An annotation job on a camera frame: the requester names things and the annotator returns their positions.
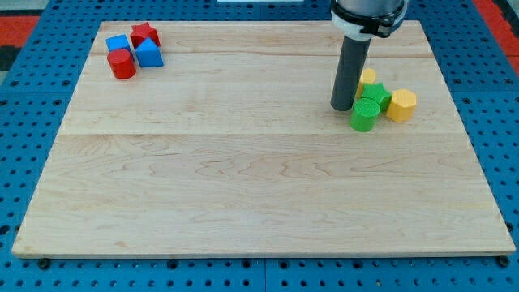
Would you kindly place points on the blue pentagon block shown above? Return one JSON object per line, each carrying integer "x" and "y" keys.
{"x": 149, "y": 54}

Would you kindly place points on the yellow hexagon block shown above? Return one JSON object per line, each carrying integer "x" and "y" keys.
{"x": 402, "y": 105}

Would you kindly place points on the wooden board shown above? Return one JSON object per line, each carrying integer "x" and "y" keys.
{"x": 231, "y": 149}

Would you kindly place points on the blue cube block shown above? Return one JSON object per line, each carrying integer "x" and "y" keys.
{"x": 118, "y": 42}

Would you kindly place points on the red cylinder block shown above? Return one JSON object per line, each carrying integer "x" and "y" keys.
{"x": 121, "y": 63}

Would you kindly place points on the grey cylindrical robot end-effector rod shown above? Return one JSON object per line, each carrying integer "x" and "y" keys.
{"x": 351, "y": 61}

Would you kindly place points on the red star block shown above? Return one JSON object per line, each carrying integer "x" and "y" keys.
{"x": 140, "y": 32}

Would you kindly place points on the green star block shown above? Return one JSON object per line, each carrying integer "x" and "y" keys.
{"x": 377, "y": 93}

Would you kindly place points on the green cylinder block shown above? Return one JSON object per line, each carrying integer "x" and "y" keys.
{"x": 364, "y": 115}

